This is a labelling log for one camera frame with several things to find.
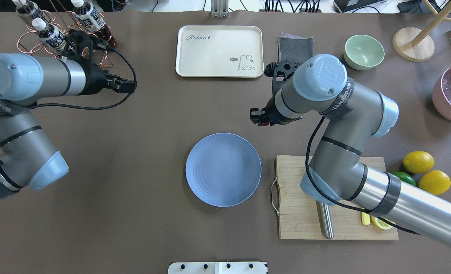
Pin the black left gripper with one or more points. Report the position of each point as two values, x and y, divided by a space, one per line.
95 81

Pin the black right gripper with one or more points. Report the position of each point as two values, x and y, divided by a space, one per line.
272 114

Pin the blue plate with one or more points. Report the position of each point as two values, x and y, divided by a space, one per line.
223 169

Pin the red strawberry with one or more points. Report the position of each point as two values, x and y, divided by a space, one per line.
269 116

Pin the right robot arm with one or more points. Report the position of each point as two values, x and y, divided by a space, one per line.
355 113

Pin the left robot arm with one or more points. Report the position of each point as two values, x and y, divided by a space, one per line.
29 157

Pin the bottle top white cap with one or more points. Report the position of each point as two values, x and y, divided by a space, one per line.
92 21

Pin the bottle white cap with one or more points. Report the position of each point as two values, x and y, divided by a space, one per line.
92 21
51 36
28 11

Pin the grey folded cloth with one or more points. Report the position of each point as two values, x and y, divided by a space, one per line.
295 48

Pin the cream rabbit tray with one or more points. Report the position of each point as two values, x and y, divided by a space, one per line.
219 51

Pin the bottle lower right white cap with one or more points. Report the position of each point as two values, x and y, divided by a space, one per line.
51 36

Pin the bottle lower left white cap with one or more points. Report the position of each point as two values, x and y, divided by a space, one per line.
28 11

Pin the wooden cutting board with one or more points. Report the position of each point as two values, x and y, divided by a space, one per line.
298 213

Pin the steel muddler black tip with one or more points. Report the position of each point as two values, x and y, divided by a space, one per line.
326 225

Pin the green bowl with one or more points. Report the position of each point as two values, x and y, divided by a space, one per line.
362 52

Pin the yellow plastic knife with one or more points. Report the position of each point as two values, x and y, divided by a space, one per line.
365 218

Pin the green lime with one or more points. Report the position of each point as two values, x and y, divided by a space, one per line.
405 177

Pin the lemon half upper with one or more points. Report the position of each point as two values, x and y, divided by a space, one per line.
380 223

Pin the whole lemon upper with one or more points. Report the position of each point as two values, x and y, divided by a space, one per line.
418 162

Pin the whole lemon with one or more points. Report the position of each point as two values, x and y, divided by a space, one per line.
418 162
435 182

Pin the pink ice bowl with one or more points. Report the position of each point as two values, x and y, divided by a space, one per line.
441 94

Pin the whole lemon lower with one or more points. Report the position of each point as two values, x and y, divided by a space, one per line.
435 182

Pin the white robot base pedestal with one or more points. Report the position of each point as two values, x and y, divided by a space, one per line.
219 267

